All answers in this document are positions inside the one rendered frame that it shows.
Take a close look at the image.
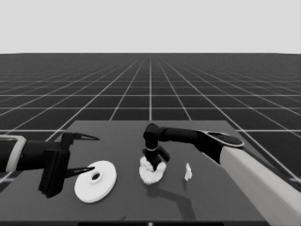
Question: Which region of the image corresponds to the small white T-shaped piece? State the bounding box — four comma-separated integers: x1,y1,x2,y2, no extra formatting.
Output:
183,162,193,183

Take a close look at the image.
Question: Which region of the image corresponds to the large thick white disc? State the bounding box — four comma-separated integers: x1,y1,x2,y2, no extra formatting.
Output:
73,160,118,204

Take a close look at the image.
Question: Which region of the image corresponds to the white round carrier with pins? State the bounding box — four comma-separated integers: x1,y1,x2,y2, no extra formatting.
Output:
138,155,167,186

